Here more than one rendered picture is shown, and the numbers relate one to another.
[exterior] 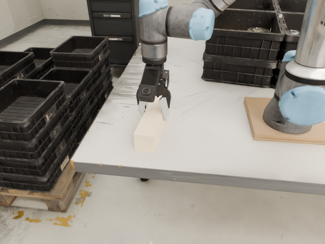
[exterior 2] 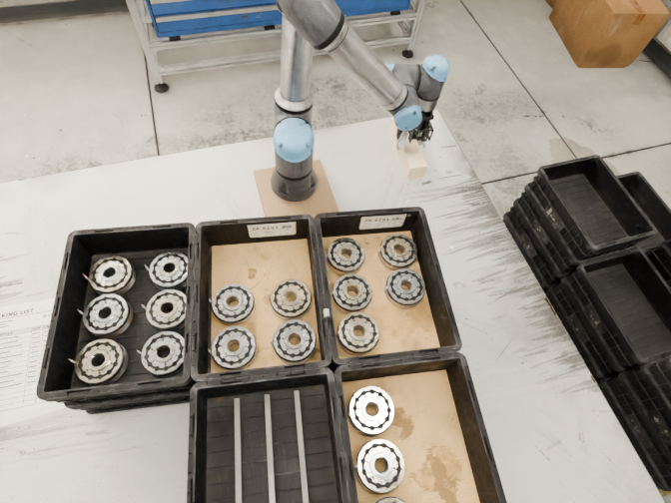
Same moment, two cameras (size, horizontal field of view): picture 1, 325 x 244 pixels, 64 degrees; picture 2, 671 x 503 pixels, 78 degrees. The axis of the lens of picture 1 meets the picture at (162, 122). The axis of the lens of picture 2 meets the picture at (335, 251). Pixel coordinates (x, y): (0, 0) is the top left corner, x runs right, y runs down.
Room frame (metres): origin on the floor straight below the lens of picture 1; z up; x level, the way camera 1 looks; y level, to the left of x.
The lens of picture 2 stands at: (1.52, -0.71, 1.84)
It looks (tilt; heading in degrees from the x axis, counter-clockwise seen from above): 61 degrees down; 148
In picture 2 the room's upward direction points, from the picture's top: 9 degrees clockwise
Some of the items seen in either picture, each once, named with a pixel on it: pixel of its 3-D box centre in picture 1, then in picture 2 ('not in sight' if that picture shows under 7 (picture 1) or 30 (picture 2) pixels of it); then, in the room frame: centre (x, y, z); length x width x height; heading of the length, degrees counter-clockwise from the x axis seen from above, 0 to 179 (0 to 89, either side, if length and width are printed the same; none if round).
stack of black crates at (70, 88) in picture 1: (65, 104); (611, 316); (1.49, 0.65, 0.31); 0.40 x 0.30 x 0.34; 173
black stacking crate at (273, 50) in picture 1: (243, 33); (378, 287); (1.20, -0.37, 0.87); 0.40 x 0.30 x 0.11; 163
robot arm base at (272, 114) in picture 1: (290, 107); (294, 174); (0.70, -0.41, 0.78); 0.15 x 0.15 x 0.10
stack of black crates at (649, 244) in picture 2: not in sight; (622, 223); (1.14, 1.10, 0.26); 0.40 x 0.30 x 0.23; 173
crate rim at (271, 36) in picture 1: (244, 22); (382, 278); (1.20, -0.37, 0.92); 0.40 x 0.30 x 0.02; 163
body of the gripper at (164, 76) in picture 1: (155, 74); (419, 121); (0.72, 0.02, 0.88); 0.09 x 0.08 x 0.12; 168
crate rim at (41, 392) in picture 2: not in sight; (126, 302); (1.03, -0.94, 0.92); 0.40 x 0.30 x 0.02; 163
